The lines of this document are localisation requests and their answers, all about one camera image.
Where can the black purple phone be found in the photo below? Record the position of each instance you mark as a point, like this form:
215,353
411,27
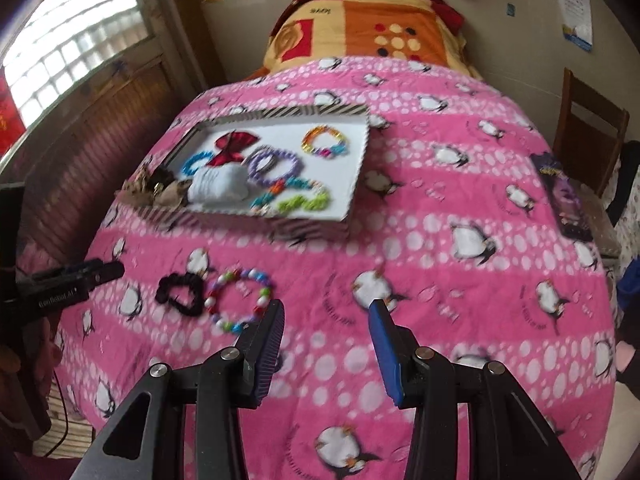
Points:
564,202

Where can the light blue fluffy scrunchie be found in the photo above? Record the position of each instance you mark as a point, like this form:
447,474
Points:
220,184

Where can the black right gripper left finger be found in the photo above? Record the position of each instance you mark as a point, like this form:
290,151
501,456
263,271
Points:
144,438

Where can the wooden chair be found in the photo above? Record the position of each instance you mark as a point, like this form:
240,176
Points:
590,133

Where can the wall calendar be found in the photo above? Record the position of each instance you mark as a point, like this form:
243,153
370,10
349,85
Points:
577,22

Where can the red satin bow clip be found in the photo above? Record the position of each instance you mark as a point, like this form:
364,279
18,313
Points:
230,147

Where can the window with glass blocks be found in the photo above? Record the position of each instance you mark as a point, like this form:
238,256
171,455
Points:
61,43

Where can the leopard print bow hair clip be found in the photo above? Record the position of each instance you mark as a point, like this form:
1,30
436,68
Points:
154,188

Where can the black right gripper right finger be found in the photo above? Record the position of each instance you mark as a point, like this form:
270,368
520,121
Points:
509,438

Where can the striped white jewelry tray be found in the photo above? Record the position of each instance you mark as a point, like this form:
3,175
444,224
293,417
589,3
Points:
302,173

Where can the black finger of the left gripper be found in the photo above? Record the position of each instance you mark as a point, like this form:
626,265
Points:
95,272

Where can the orange yellow folded blanket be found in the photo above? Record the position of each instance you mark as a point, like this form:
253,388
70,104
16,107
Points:
426,31

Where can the black scrunchie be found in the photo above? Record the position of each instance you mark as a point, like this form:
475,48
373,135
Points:
182,292

